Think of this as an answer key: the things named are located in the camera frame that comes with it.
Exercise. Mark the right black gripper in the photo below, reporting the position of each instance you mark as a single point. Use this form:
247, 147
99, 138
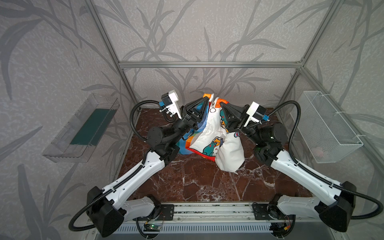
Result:
240, 118

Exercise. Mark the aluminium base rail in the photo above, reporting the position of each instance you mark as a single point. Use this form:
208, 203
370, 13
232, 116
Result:
210, 211

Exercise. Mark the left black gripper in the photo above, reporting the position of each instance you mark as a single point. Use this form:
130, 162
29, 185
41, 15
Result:
187, 114

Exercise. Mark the aluminium frame of enclosure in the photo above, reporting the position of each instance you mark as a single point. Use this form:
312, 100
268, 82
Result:
258, 51

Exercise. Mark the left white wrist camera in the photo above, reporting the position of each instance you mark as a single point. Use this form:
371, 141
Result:
169, 104

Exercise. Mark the colourful rainbow kids jacket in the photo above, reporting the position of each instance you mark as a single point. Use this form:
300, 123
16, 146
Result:
212, 141

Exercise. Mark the right circuit board with wires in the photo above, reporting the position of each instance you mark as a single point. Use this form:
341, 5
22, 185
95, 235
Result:
280, 229

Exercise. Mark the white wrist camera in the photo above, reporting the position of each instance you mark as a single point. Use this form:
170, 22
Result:
256, 114
169, 104

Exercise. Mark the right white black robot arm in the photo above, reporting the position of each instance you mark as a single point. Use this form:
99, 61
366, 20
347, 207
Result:
333, 202

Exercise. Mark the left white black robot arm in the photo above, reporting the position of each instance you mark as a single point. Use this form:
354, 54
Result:
109, 207

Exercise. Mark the clear plastic wall tray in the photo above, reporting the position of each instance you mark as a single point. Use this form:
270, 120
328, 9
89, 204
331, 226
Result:
77, 141

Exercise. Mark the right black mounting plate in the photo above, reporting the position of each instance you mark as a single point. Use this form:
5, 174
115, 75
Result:
270, 212

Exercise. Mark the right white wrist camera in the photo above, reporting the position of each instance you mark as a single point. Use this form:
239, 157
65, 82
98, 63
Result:
256, 114

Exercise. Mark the pink object in basket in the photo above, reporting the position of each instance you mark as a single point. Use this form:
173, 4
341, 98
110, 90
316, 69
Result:
318, 152

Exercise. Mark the black mounting plate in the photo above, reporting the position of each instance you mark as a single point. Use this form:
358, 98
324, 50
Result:
270, 212
162, 212

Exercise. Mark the white wire mesh basket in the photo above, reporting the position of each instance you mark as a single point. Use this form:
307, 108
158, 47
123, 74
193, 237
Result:
322, 125

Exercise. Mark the left green circuit board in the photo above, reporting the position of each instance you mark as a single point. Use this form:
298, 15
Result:
152, 227

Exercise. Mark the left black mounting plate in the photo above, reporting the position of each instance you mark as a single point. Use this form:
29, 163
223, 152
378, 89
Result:
162, 212

